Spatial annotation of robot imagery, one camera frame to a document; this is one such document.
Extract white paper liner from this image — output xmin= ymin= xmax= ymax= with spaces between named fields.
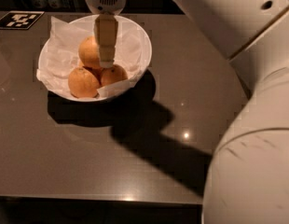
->
xmin=35 ymin=16 xmax=143 ymax=98

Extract orange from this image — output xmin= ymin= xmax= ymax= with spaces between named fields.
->
xmin=78 ymin=36 xmax=101 ymax=70
xmin=68 ymin=67 xmax=101 ymax=98
xmin=101 ymin=64 xmax=128 ymax=86

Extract front left orange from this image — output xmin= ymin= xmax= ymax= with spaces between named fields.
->
xmin=68 ymin=67 xmax=101 ymax=98

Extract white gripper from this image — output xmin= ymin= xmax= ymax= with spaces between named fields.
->
xmin=85 ymin=0 xmax=127 ymax=68

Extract top orange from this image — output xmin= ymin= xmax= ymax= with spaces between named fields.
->
xmin=78 ymin=36 xmax=101 ymax=70

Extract black white fiducial marker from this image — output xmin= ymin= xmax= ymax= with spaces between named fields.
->
xmin=0 ymin=11 xmax=44 ymax=30

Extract white bowl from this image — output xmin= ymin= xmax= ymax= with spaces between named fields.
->
xmin=37 ymin=13 xmax=153 ymax=103

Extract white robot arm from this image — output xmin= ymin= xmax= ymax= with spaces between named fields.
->
xmin=138 ymin=0 xmax=289 ymax=224

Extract front right orange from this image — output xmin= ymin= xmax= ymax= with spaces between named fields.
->
xmin=101 ymin=64 xmax=128 ymax=86

